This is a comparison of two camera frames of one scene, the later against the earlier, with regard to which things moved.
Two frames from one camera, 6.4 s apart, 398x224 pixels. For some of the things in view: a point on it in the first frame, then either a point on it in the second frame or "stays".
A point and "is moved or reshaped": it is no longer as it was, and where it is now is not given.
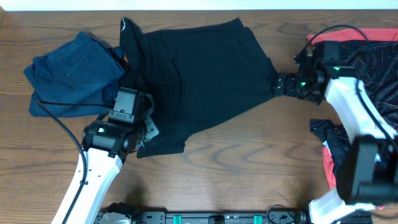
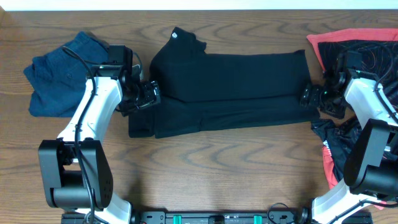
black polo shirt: x=194 y=76 is moved or reshaped
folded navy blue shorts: x=81 y=77 stays
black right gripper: x=290 y=78 → x=310 y=96
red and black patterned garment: x=372 y=55 stays
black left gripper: x=149 y=125 → x=150 y=94
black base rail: x=217 y=217 stays
